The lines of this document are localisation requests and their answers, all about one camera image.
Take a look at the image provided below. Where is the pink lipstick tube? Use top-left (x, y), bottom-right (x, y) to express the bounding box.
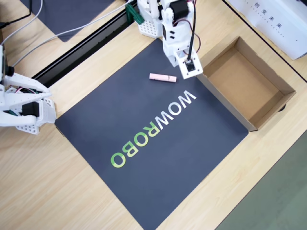
top-left (149, 72), bottom-right (177, 83)

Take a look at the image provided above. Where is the dark WOWROBO mat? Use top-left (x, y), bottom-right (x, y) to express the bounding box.
top-left (54, 38), bottom-right (249, 230)

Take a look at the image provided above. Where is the plain dark mat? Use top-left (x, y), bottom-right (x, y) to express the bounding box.
top-left (20, 0), bottom-right (116, 43)

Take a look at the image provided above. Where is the green clamp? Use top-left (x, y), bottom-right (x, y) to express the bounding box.
top-left (125, 3), bottom-right (144, 25)

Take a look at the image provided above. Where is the open cardboard box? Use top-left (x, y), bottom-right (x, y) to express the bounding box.
top-left (196, 36), bottom-right (296, 132)

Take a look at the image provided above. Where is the white device top right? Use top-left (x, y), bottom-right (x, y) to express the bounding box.
top-left (226, 0), bottom-right (307, 60)

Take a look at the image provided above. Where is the black camera cable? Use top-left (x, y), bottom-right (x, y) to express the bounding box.
top-left (187, 0), bottom-right (198, 63)

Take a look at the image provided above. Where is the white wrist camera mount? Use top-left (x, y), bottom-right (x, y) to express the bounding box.
top-left (176, 49), bottom-right (204, 81)

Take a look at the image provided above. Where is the camera board with black lens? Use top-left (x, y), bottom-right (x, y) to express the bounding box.
top-left (0, 45), bottom-right (14, 81)

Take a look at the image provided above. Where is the white perforated base plate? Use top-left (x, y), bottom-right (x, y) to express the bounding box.
top-left (138, 20), bottom-right (161, 38)
top-left (15, 122), bottom-right (41, 136)

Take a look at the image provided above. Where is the black table rail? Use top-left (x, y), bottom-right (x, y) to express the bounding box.
top-left (31, 6), bottom-right (135, 88)

